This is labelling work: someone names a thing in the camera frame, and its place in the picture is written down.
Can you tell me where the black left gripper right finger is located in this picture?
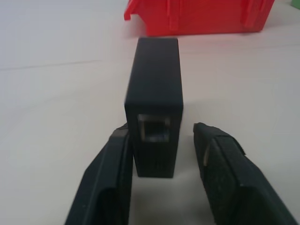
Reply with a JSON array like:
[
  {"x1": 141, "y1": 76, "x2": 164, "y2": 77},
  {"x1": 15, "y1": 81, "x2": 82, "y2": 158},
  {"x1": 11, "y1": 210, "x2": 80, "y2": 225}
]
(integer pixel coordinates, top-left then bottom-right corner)
[{"x1": 193, "y1": 122, "x2": 300, "y2": 225}]

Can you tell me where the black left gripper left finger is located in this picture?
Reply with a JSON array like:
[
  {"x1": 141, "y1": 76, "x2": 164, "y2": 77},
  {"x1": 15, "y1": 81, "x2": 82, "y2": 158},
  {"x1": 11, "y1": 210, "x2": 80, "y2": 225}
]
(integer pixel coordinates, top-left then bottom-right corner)
[{"x1": 65, "y1": 122, "x2": 134, "y2": 225}]

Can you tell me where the small black box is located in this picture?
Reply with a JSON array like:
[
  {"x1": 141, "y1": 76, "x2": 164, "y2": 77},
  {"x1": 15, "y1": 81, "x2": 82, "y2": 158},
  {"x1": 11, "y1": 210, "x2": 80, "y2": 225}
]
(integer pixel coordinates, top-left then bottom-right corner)
[{"x1": 124, "y1": 37, "x2": 183, "y2": 178}]

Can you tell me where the red plastic bin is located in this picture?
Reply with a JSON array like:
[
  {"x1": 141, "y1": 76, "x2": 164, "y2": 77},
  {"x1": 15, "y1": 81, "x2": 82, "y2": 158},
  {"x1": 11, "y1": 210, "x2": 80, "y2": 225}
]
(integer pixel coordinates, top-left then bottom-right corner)
[{"x1": 122, "y1": 0, "x2": 275, "y2": 37}]

